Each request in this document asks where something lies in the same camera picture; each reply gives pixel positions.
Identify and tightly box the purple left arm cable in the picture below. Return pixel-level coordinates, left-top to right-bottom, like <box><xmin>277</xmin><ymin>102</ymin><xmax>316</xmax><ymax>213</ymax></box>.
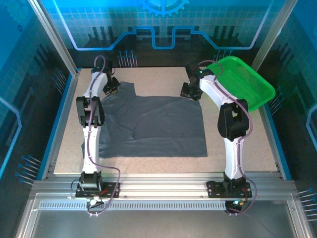
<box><xmin>85</xmin><ymin>55</ymin><xmax>121</xmax><ymax>218</ymax></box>

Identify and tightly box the grey metal shelf plate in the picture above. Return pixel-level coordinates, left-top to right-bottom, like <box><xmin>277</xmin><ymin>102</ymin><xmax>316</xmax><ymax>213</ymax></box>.
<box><xmin>17</xmin><ymin>193</ymin><xmax>313</xmax><ymax>238</ymax></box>

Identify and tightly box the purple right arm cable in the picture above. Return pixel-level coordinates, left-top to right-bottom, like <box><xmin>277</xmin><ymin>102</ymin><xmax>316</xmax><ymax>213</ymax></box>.
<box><xmin>197</xmin><ymin>60</ymin><xmax>258</xmax><ymax>217</ymax></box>

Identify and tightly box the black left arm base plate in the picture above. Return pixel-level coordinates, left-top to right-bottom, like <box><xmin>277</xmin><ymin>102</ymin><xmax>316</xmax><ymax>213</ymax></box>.
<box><xmin>75</xmin><ymin>182</ymin><xmax>121</xmax><ymax>199</ymax></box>

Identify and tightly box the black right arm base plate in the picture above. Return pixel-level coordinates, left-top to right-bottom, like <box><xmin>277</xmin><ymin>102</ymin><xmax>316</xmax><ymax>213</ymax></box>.
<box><xmin>207</xmin><ymin>180</ymin><xmax>253</xmax><ymax>199</ymax></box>

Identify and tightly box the green plastic basket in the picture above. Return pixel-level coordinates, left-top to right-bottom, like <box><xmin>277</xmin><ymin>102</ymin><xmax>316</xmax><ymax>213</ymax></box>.
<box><xmin>205</xmin><ymin>56</ymin><xmax>276</xmax><ymax>114</ymax></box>

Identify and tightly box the aluminium frame rail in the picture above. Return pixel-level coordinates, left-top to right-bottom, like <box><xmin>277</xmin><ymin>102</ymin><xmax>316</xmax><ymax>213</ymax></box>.
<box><xmin>32</xmin><ymin>172</ymin><xmax>297</xmax><ymax>200</ymax></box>

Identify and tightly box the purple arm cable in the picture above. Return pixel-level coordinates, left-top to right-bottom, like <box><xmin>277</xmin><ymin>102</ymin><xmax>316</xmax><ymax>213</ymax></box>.
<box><xmin>197</xmin><ymin>60</ymin><xmax>258</xmax><ymax>217</ymax></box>
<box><xmin>85</xmin><ymin>55</ymin><xmax>121</xmax><ymax>218</ymax></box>

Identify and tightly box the grey t-shirt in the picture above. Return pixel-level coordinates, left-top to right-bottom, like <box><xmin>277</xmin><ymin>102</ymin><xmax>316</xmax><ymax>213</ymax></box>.
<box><xmin>81</xmin><ymin>81</ymin><xmax>208</xmax><ymax>159</ymax></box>

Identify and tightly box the aluminium side rail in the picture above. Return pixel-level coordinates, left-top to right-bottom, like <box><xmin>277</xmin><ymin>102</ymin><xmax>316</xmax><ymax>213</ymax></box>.
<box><xmin>257</xmin><ymin>99</ymin><xmax>293</xmax><ymax>180</ymax></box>
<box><xmin>41</xmin><ymin>68</ymin><xmax>81</xmax><ymax>180</ymax></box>

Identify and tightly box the slotted grey cable duct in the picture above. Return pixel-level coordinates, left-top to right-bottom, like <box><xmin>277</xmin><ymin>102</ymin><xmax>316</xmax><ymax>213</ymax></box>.
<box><xmin>39</xmin><ymin>201</ymin><xmax>227</xmax><ymax>211</ymax></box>

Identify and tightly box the aluminium corner post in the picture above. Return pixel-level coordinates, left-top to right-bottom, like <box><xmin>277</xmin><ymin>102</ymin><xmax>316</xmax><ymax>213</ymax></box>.
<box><xmin>28</xmin><ymin>0</ymin><xmax>81</xmax><ymax>75</ymax></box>
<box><xmin>250</xmin><ymin>0</ymin><xmax>298</xmax><ymax>75</ymax></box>

